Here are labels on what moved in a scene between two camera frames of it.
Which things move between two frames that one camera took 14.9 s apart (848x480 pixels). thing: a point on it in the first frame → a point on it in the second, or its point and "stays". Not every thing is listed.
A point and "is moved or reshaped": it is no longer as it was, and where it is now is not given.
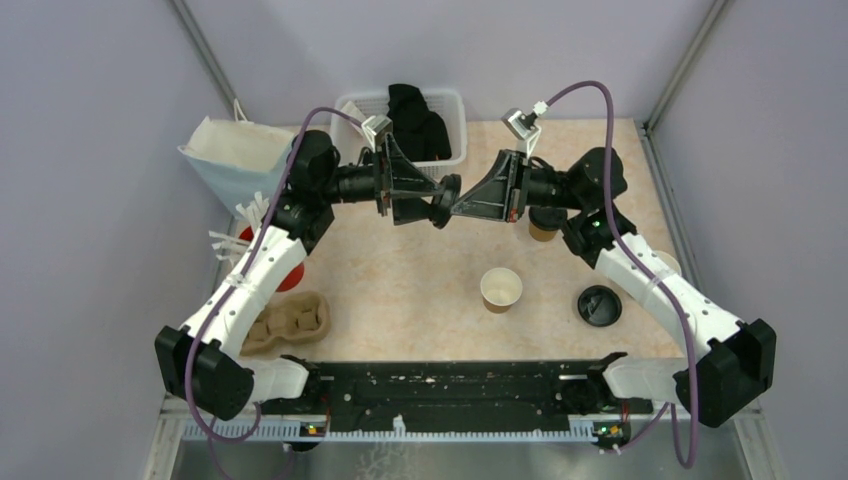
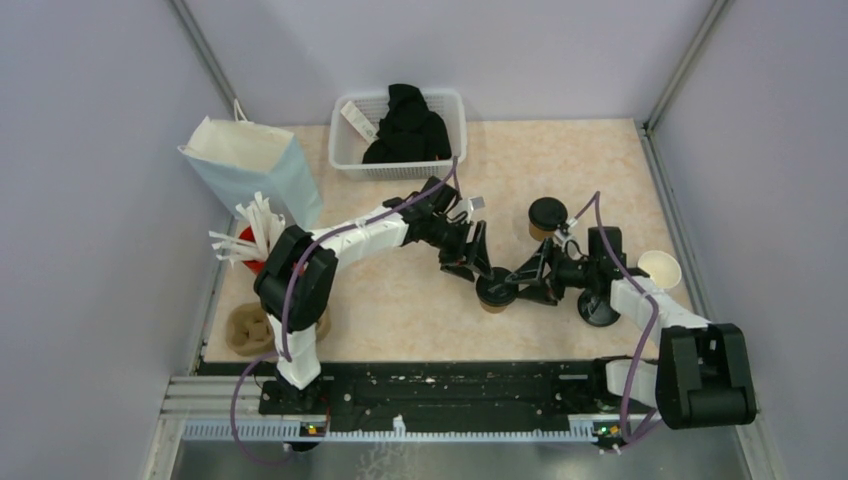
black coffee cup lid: x=547 y=217 stays
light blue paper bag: x=239 y=158 stays
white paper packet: x=350 y=109 stays
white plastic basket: x=347 y=136 stays
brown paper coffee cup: x=542 y=235 stays
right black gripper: x=502 y=194 → x=531 y=271
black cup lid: x=445 y=200 is moved or reshaped
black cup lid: x=599 y=306 stays
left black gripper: x=402 y=181 → x=462 y=250
